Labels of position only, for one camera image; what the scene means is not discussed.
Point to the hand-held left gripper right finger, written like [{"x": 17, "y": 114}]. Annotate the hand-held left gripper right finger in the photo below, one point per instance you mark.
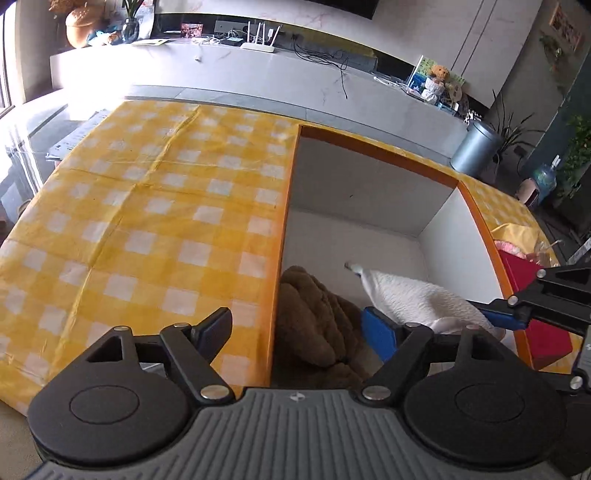
[{"x": 376, "y": 330}]

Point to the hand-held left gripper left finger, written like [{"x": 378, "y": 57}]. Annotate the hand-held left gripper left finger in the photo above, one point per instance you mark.
[{"x": 217, "y": 326}]

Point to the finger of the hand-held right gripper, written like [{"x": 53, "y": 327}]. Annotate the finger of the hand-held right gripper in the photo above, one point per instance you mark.
[
  {"x": 575, "y": 383},
  {"x": 503, "y": 319}
]

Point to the red box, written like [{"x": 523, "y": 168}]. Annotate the red box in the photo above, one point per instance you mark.
[{"x": 547, "y": 344}]

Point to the white fluffy cloth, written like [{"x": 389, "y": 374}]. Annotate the white fluffy cloth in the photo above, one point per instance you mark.
[{"x": 415, "y": 295}]

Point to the brown plush towel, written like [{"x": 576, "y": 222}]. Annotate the brown plush towel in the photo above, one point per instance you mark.
[{"x": 309, "y": 318}]

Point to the pink cloth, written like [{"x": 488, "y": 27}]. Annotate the pink cloth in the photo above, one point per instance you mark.
[{"x": 508, "y": 248}]

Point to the clear plastic bag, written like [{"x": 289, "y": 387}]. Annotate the clear plastic bag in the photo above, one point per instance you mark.
[{"x": 545, "y": 253}]

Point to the yellow cloth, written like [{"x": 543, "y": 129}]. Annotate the yellow cloth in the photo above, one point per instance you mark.
[{"x": 512, "y": 230}]

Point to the pink space heater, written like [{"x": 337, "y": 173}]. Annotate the pink space heater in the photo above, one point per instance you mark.
[{"x": 528, "y": 193}]

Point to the yellow checked tablecloth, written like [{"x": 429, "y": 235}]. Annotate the yellow checked tablecloth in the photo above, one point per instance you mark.
[{"x": 138, "y": 207}]

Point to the blue water bottle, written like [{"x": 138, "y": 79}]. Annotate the blue water bottle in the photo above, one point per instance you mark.
[{"x": 545, "y": 179}]

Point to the grey trash can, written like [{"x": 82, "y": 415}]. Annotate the grey trash can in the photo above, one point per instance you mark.
[{"x": 475, "y": 147}]

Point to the green ivy plant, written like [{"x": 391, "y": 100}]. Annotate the green ivy plant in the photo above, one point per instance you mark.
[{"x": 577, "y": 152}]

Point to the long-leaf potted plant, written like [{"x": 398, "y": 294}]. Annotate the long-leaf potted plant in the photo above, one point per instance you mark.
[{"x": 505, "y": 134}]

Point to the white hand fan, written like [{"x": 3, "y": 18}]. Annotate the white hand fan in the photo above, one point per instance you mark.
[{"x": 455, "y": 92}]

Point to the papers on floor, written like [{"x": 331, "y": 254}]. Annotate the papers on floor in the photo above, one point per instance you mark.
[{"x": 78, "y": 134}]

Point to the brown teddy bear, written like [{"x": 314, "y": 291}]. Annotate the brown teddy bear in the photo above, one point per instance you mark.
[{"x": 438, "y": 74}]

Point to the white marble tv cabinet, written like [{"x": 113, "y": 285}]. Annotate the white marble tv cabinet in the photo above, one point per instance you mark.
[{"x": 231, "y": 69}]

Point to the green and blue painting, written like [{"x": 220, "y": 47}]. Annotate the green and blue painting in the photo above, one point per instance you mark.
[{"x": 421, "y": 69}]

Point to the white router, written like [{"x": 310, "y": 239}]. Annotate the white router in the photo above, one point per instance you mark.
[{"x": 258, "y": 46}]

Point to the black set-top box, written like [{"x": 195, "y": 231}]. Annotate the black set-top box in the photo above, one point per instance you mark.
[{"x": 231, "y": 40}]

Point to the yellow paper sheet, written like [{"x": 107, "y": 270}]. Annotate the yellow paper sheet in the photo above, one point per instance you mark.
[{"x": 150, "y": 42}]

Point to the pink photo card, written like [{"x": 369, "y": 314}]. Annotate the pink photo card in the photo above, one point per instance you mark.
[{"x": 191, "y": 30}]

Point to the glass vase with plant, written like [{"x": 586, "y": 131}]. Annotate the glass vase with plant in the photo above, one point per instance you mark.
[{"x": 129, "y": 26}]

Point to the white packet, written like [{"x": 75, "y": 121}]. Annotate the white packet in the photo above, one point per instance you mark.
[{"x": 147, "y": 18}]

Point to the black television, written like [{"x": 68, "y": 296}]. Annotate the black television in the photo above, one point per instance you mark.
[{"x": 351, "y": 7}]

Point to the orange pumpkin vase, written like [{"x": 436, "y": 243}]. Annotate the orange pumpkin vase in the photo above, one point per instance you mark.
[{"x": 83, "y": 27}]

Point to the dried flowers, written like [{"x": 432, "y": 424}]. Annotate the dried flowers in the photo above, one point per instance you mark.
[{"x": 64, "y": 4}]

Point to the framed wall picture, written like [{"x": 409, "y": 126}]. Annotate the framed wall picture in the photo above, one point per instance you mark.
[{"x": 565, "y": 23}]

